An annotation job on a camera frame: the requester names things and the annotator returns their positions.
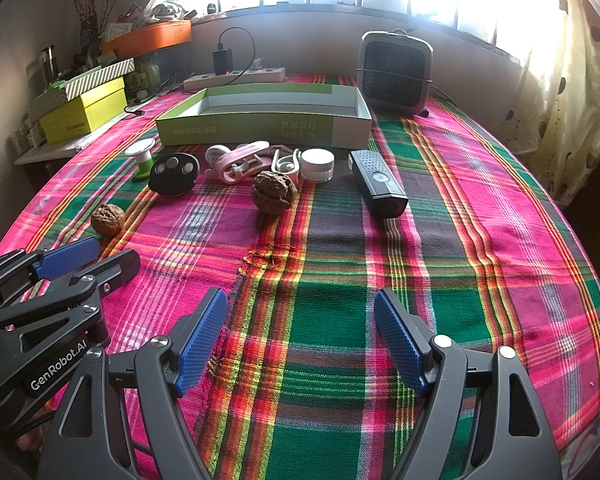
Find dark brown walnut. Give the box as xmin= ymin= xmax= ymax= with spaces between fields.
xmin=251 ymin=170 xmax=298 ymax=217

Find black rectangular remote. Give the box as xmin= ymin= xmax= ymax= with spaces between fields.
xmin=349 ymin=150 xmax=409 ymax=219

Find green jars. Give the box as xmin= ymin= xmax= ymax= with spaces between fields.
xmin=130 ymin=55 xmax=162 ymax=101

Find orange box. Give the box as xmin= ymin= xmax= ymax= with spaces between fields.
xmin=101 ymin=21 xmax=192 ymax=59

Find light brown walnut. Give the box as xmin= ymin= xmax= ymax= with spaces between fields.
xmin=90 ymin=203 xmax=126 ymax=236

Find black oval disc holder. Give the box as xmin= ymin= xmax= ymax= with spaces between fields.
xmin=149 ymin=154 xmax=199 ymax=197

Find green white striped box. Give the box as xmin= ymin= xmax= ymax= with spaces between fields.
xmin=28 ymin=58 xmax=136 ymax=111

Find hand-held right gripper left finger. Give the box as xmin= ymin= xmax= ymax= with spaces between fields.
xmin=37 ymin=287 xmax=229 ymax=480

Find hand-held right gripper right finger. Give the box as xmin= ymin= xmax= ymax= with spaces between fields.
xmin=372 ymin=287 xmax=566 ymax=480

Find white power strip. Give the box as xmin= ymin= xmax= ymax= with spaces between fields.
xmin=182 ymin=66 xmax=287 ymax=92

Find pink plastic clip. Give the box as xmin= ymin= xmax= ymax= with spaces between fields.
xmin=222 ymin=141 xmax=272 ymax=168
xmin=207 ymin=157 xmax=262 ymax=186

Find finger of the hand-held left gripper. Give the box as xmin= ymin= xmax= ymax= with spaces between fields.
xmin=0 ymin=248 xmax=142 ymax=361
xmin=0 ymin=236 xmax=102 ymax=306

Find white round jar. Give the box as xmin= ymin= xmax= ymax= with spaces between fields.
xmin=300 ymin=148 xmax=335 ymax=182

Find metal cup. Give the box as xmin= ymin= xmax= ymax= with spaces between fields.
xmin=39 ymin=46 xmax=57 ymax=87

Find pink green plaid tablecloth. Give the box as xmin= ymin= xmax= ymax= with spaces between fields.
xmin=0 ymin=74 xmax=600 ymax=480

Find white green round stand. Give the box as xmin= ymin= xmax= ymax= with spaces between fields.
xmin=125 ymin=141 xmax=156 ymax=181

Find dried branches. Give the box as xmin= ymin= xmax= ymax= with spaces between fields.
xmin=62 ymin=0 xmax=102 ymax=46

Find white plastic bag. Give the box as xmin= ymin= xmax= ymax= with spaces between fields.
xmin=140 ymin=0 xmax=192 ymax=22

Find colourful paper cards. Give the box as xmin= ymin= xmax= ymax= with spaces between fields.
xmin=102 ymin=7 xmax=146 ymax=41

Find black charger cable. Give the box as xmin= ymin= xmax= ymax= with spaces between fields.
xmin=124 ymin=26 xmax=257 ymax=116

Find white side shelf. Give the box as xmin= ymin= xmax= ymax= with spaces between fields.
xmin=12 ymin=110 xmax=146 ymax=166

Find grey black fan heater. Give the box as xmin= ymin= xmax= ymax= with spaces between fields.
xmin=356 ymin=30 xmax=435 ymax=117

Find patterned cream curtain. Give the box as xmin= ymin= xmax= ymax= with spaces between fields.
xmin=497 ymin=0 xmax=600 ymax=206

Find green white cardboard box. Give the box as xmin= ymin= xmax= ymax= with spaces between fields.
xmin=155 ymin=85 xmax=373 ymax=148

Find yellow box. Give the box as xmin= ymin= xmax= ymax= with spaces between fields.
xmin=39 ymin=77 xmax=128 ymax=145

